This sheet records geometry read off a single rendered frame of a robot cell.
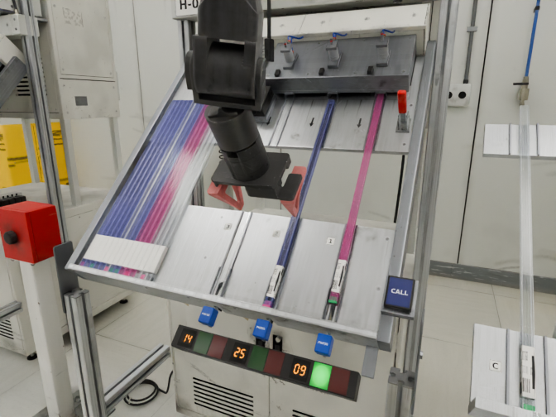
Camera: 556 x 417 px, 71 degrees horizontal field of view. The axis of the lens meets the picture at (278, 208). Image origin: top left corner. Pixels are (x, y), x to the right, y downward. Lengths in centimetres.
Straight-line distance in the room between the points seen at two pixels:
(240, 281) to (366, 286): 23
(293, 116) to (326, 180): 173
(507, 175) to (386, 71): 174
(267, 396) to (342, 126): 80
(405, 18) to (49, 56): 143
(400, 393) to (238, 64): 56
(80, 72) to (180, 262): 132
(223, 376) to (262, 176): 86
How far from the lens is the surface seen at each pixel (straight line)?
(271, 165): 55
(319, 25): 106
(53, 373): 154
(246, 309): 70
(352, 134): 88
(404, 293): 63
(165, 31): 323
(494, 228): 263
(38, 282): 140
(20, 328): 195
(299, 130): 92
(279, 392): 123
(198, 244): 82
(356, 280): 69
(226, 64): 44
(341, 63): 96
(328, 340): 66
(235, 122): 48
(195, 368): 135
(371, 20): 103
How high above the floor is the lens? 108
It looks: 15 degrees down
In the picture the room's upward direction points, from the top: straight up
